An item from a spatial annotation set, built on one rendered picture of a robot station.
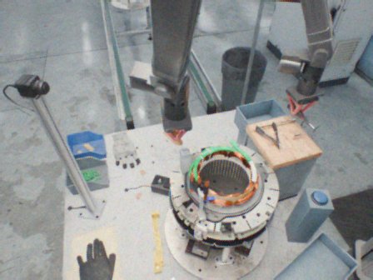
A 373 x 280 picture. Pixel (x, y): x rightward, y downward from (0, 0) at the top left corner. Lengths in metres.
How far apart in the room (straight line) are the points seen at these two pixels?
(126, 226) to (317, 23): 0.91
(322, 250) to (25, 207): 1.97
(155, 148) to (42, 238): 1.13
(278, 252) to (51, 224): 1.56
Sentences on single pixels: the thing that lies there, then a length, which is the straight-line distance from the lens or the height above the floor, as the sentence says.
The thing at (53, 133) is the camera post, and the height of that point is 1.23.
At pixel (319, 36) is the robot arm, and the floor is 1.45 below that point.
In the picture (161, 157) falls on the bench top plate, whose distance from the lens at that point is 1.28.
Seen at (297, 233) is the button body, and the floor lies 0.85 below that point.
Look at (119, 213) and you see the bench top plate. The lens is 1.15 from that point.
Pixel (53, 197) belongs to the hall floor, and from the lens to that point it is 2.28.
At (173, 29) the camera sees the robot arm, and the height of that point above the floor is 1.62.
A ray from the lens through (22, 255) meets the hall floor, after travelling 2.15.
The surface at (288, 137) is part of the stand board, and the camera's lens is 1.03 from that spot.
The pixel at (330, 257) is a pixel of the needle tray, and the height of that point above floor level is 1.02.
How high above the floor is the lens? 1.77
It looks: 47 degrees down
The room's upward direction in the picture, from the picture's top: straight up
